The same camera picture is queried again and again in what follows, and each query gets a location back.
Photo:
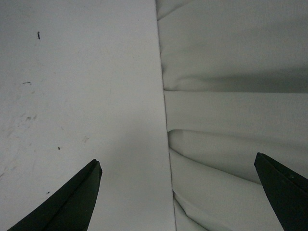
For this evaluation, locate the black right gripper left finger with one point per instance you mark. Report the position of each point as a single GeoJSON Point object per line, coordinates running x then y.
{"type": "Point", "coordinates": [70, 208]}

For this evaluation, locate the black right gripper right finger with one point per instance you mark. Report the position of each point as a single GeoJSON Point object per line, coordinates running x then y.
{"type": "Point", "coordinates": [286, 190]}

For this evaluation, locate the white pleated curtain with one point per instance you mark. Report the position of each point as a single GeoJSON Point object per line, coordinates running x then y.
{"type": "Point", "coordinates": [235, 78]}

